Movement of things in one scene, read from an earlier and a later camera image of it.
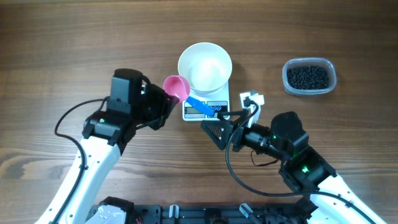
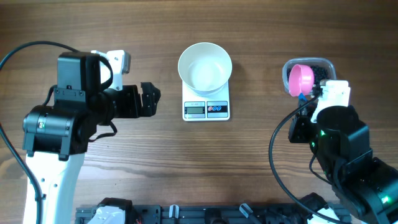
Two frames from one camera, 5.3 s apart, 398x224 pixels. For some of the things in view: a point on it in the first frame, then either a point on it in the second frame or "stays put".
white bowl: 207,66 stays put
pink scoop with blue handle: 179,86 -> 301,80
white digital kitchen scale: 218,102 stays put
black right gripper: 226,125 -> 300,122
